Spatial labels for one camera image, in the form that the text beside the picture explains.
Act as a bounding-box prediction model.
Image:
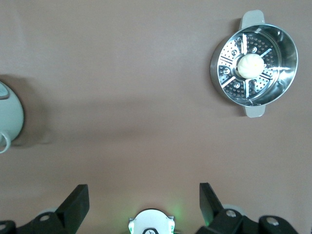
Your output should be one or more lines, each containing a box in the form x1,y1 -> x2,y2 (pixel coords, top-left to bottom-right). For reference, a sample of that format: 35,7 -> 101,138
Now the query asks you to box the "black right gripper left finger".
0,184 -> 90,234

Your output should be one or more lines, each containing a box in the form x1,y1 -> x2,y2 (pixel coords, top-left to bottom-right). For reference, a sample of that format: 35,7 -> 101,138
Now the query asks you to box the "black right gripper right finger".
195,182 -> 300,234

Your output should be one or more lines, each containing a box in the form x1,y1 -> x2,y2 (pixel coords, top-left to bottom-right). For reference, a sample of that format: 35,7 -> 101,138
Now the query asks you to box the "steel steamer pot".
210,9 -> 299,119

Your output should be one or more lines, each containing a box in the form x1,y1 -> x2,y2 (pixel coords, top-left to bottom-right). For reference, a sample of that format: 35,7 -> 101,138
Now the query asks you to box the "brown table mat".
0,0 -> 312,234

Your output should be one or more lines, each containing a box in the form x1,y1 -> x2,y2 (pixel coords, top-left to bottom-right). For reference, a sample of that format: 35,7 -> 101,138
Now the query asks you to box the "perforated steel steamer plate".
218,33 -> 281,100

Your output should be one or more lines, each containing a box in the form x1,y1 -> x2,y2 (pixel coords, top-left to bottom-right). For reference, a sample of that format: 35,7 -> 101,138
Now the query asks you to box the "white steamed bun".
237,53 -> 265,79

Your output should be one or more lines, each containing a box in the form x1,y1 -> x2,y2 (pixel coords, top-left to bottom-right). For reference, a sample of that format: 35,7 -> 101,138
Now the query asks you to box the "electric steel pot with handles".
0,81 -> 25,154

